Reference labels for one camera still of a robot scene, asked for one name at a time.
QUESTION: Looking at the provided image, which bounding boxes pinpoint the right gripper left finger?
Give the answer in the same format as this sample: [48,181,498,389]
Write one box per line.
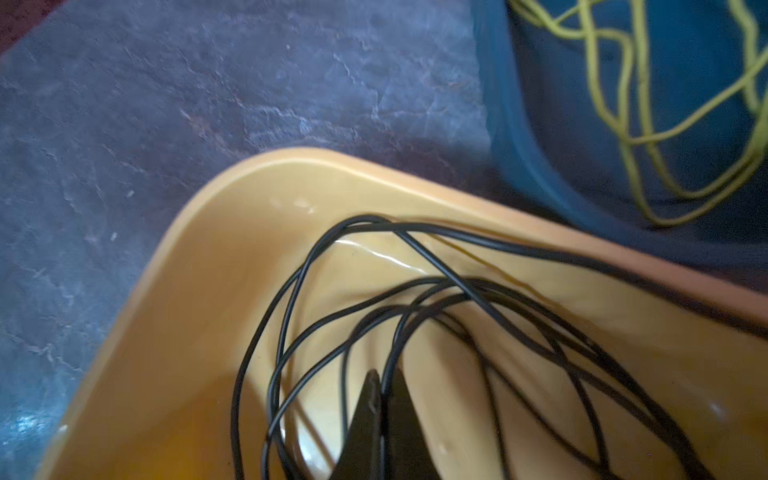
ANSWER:
[329,370,381,480]

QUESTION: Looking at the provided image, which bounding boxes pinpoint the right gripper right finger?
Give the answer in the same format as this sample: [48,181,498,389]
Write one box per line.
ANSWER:
[383,368,440,479]

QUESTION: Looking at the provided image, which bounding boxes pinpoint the black cable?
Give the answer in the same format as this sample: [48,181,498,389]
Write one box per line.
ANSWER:
[230,214,768,480]

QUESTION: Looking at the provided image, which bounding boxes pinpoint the yellow plastic tray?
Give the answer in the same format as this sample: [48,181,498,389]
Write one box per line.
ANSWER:
[34,149,767,479]

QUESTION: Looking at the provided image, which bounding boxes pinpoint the teal plastic tray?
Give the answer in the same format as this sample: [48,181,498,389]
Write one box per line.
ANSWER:
[471,1,767,268]

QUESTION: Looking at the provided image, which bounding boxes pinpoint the yellow-green cable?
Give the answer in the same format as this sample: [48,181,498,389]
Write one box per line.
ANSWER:
[509,0,768,228]

